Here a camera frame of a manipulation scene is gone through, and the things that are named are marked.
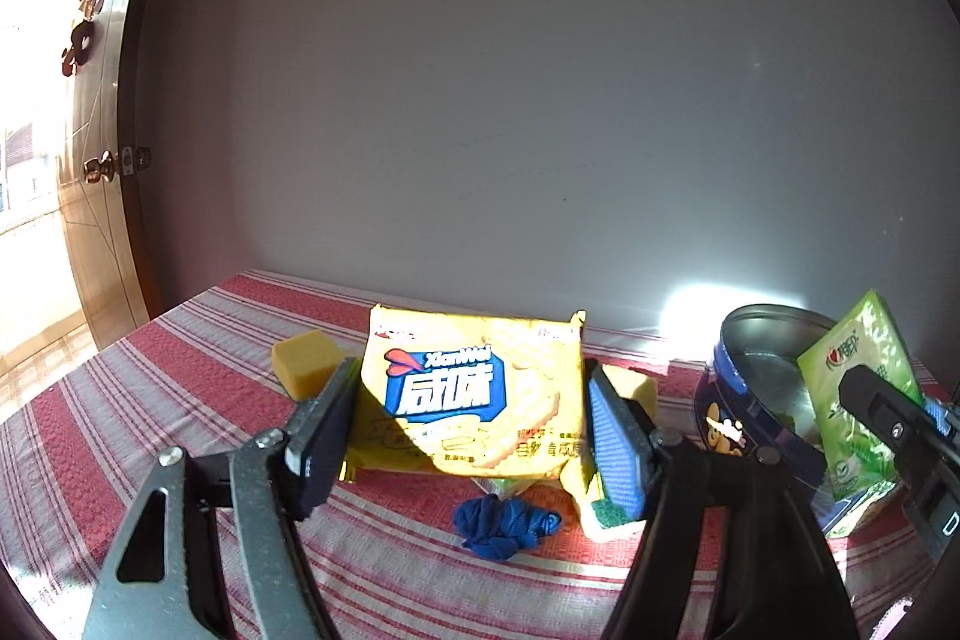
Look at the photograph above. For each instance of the yellow green scouring sponge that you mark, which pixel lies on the yellow green scouring sponge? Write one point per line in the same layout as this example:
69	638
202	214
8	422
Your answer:
589	521

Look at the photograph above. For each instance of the round blue metal tin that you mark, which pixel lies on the round blue metal tin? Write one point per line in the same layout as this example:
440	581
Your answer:
750	385

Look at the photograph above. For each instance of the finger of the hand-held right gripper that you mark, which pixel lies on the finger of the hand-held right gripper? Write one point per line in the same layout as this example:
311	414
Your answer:
889	422
943	419

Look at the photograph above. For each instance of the yellow biscuit packet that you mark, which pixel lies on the yellow biscuit packet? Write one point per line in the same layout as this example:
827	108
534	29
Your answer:
465	400

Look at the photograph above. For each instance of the wooden door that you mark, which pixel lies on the wooden door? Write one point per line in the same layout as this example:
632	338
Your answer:
112	197

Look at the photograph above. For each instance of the red striped tablecloth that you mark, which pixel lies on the red striped tablecloth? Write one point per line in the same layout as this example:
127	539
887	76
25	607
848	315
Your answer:
97	400

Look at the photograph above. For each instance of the brass door knob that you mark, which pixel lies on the brass door knob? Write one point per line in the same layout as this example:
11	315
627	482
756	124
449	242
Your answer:
97	168

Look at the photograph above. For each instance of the blue cloth scrunchie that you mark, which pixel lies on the blue cloth scrunchie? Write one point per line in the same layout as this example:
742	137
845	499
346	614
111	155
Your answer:
506	526

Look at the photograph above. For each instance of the hanging door decoration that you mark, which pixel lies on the hanging door decoration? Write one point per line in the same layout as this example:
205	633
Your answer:
82	10

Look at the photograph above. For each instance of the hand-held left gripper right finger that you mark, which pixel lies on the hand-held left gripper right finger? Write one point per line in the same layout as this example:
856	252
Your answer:
615	449

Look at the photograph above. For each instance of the small yellow sponge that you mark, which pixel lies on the small yellow sponge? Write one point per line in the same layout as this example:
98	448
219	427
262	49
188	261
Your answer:
304	362

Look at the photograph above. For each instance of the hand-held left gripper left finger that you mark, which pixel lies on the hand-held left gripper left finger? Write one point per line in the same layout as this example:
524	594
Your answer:
324	437

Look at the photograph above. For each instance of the large yellow sponge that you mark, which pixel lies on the large yellow sponge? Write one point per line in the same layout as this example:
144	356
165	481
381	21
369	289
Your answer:
637	389

